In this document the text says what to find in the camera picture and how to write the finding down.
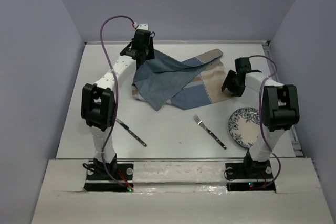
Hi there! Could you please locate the blue floral plate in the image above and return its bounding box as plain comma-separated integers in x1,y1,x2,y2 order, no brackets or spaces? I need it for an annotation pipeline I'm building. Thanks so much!
228,107,260,149

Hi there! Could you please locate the blue beige striped placemat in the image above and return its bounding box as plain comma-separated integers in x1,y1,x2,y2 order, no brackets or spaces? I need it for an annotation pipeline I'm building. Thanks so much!
132,49,229,111

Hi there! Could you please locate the silver fork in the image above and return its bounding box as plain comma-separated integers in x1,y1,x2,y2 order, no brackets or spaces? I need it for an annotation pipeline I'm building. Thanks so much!
193,115,227,150

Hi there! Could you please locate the silver knife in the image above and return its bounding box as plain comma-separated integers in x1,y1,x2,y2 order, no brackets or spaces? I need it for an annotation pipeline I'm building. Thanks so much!
116,118,147,147

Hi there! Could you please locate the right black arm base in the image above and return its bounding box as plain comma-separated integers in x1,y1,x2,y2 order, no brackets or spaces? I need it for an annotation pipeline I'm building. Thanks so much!
223,161,276,192

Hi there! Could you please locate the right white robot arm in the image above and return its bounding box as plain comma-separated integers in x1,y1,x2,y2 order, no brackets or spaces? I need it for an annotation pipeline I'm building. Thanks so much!
222,57,300,181

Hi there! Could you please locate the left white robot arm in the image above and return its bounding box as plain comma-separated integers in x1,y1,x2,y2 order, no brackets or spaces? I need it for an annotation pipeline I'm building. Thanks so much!
81,24,154,180

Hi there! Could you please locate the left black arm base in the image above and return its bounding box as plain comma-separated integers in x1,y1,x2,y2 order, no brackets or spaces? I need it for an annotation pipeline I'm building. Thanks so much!
82,161,134,193

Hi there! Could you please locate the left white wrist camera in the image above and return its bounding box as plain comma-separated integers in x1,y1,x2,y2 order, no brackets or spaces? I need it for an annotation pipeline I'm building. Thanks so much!
132,23,149,31

